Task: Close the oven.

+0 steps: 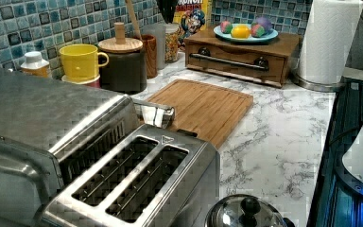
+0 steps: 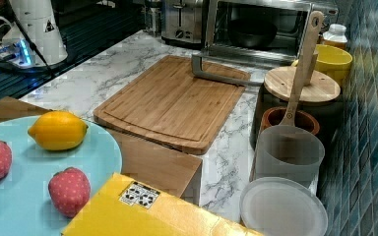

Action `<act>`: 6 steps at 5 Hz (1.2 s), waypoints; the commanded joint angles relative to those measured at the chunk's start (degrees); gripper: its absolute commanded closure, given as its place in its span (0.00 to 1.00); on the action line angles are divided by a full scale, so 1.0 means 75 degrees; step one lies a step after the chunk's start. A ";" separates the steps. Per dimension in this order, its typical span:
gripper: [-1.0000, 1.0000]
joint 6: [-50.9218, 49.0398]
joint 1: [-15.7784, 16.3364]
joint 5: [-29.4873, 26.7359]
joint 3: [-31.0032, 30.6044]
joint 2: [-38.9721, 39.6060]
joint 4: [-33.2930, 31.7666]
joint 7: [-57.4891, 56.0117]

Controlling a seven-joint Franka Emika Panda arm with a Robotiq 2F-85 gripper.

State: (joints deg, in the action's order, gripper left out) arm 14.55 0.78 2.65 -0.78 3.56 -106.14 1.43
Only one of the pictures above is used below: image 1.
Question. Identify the stainless steel toaster oven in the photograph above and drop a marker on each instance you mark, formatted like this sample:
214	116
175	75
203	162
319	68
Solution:
51	131

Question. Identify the bamboo cutting board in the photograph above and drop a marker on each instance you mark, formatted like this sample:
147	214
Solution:
211	111

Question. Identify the jar of colourful cereal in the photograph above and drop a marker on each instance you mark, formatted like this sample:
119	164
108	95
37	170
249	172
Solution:
171	42

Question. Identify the black canister with wooden lid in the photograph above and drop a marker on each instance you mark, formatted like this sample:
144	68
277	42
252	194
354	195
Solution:
125	72

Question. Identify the stainless two-slot toaster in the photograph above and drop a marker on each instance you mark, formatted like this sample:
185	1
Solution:
153	178

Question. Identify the brown wooden cup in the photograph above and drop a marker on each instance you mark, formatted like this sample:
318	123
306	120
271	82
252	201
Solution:
147	57

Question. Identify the grey frosted tumbler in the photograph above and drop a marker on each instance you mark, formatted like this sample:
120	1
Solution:
158	31

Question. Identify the pink cup under mug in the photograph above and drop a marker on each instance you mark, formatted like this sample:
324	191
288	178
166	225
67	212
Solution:
94	82

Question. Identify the pink green ball left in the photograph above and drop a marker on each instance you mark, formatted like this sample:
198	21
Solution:
226	27

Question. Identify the pink green ball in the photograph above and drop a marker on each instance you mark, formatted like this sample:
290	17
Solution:
226	27
257	31

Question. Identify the yellow cereal box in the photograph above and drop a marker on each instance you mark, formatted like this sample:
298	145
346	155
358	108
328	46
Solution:
191	16

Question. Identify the wooden drawer box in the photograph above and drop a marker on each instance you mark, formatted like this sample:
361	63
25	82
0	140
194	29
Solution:
264	62

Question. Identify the light blue plate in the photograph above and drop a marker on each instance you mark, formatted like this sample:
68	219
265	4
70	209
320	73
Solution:
266	38

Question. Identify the yellow lemon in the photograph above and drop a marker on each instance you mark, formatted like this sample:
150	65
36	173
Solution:
240	32

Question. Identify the dark utensil behind jars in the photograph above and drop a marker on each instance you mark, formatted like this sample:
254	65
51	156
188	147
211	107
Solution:
167	8

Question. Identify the pink green ball right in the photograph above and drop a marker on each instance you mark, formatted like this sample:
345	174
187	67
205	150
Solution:
257	31

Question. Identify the yellow plastic mug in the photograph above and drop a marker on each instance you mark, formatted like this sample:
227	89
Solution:
81	62

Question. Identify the purple ball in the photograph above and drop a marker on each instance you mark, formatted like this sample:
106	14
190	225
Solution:
264	22

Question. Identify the white cap spice bottle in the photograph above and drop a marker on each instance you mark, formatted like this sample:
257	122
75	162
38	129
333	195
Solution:
34	64

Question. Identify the metal paper towel base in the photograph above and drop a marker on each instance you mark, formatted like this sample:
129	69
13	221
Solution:
317	87

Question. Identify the white paper towel roll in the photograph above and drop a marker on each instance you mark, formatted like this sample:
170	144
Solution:
328	39

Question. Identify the wooden utensil handle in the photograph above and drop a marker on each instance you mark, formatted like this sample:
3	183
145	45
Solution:
133	18

